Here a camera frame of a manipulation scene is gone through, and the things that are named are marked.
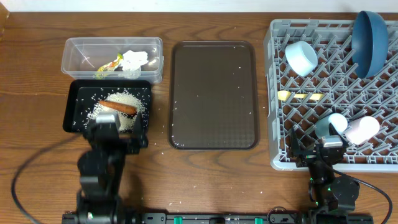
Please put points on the dark brown serving tray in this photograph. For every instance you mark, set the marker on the dark brown serving tray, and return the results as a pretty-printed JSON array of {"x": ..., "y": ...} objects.
[{"x": 213, "y": 96}]

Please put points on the clear plastic waste bin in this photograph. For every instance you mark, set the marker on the clear plastic waste bin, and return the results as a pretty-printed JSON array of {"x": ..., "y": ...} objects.
[{"x": 82, "y": 56}]

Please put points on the light blue bowl with rice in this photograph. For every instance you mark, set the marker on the light blue bowl with rice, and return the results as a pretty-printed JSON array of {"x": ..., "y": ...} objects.
[{"x": 301, "y": 57}]

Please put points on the pile of white rice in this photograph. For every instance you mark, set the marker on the pile of white rice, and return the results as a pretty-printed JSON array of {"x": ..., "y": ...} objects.
[{"x": 124, "y": 119}]

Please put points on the white tissue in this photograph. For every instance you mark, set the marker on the white tissue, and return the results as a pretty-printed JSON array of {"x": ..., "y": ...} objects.
[{"x": 132, "y": 63}]

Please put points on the black waste tray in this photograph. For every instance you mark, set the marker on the black waste tray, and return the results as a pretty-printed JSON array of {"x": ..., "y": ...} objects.
[{"x": 84, "y": 97}]

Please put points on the orange carrot piece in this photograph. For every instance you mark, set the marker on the orange carrot piece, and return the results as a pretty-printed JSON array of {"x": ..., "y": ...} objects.
[{"x": 127, "y": 109}]

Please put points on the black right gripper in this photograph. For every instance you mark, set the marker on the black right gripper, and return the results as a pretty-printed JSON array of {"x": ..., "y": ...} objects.
[{"x": 307, "y": 157}]

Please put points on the grey dishwasher rack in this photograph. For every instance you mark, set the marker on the grey dishwasher rack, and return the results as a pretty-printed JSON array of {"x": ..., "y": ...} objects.
[{"x": 344, "y": 93}]

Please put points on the light blue plastic cup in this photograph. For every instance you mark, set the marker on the light blue plastic cup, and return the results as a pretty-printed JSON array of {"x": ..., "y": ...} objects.
[{"x": 339, "y": 122}]

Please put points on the yellow plastic spoon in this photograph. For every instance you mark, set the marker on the yellow plastic spoon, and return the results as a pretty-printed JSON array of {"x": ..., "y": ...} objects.
[{"x": 284, "y": 95}]

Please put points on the dark blue plate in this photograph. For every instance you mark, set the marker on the dark blue plate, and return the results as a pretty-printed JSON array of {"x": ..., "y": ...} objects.
[{"x": 370, "y": 42}]

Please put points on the pink plastic cup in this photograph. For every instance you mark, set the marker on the pink plastic cup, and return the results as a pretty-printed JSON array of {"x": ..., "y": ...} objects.
[{"x": 361, "y": 130}]

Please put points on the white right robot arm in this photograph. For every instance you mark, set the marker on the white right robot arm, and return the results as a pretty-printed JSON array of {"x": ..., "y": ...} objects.
[{"x": 334, "y": 192}]

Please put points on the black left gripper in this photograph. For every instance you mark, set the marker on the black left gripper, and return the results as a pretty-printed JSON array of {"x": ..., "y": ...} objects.
[{"x": 131, "y": 147}]

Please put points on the yellow green snack wrapper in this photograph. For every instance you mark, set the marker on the yellow green snack wrapper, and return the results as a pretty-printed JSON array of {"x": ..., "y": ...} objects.
[{"x": 102, "y": 72}]

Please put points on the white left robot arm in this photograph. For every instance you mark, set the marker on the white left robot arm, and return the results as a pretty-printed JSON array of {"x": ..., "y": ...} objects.
[{"x": 101, "y": 170}]

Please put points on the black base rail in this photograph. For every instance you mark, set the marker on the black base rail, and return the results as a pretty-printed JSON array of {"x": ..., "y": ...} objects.
[{"x": 275, "y": 216}]

